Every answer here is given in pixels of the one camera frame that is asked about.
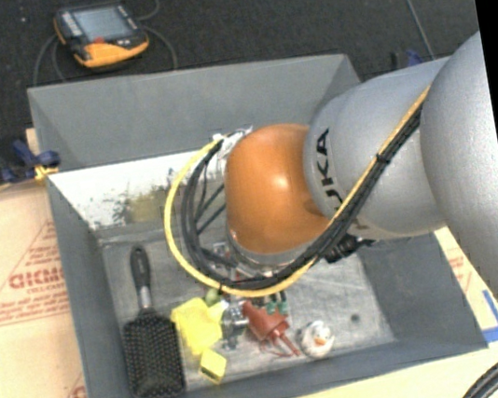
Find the yellow square block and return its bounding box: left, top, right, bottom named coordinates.
left=195, top=345, right=232, bottom=387

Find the black hairbrush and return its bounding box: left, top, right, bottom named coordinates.
left=105, top=240, right=190, bottom=398

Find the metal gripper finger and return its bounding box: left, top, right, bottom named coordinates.
left=219, top=303, right=254, bottom=346

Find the small green toy fruit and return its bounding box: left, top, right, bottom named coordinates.
left=202, top=286, right=223, bottom=308

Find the red-brown toy with legs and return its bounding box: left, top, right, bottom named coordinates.
left=239, top=293, right=302, bottom=365

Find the brown cardboard board, red print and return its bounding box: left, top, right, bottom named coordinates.
left=0, top=125, right=90, bottom=398

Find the grey metal bin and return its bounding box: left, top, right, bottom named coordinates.
left=25, top=20, right=495, bottom=398

